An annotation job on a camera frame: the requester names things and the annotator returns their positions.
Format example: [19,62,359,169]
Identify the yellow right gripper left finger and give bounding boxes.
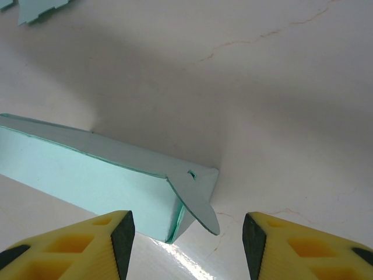
[0,209,136,280]

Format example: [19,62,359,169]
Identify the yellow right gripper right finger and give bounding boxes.
[243,212,373,280]

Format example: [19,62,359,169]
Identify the light blue paper box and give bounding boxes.
[0,0,76,27]
[0,113,221,245]

